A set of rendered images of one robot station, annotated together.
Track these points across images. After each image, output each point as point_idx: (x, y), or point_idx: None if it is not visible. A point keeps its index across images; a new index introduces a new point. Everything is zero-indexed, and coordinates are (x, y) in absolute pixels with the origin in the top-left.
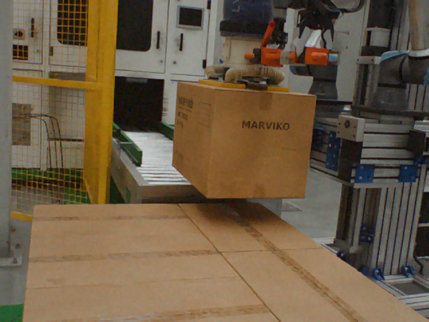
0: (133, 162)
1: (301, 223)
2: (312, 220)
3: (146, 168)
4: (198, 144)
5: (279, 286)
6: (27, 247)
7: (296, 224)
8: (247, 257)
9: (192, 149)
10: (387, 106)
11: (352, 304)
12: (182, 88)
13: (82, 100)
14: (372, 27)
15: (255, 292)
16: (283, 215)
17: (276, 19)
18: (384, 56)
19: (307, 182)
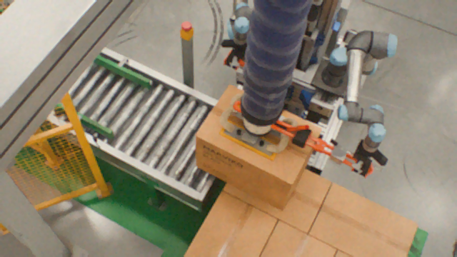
0: (97, 133)
1: (164, 23)
2: (165, 10)
3: (124, 140)
4: (260, 187)
5: (355, 242)
6: (58, 230)
7: (162, 28)
8: (321, 228)
9: (246, 183)
10: (339, 86)
11: (384, 232)
12: (213, 146)
13: None
14: (310, 21)
15: (353, 256)
16: (139, 17)
17: (242, 45)
18: (338, 63)
19: None
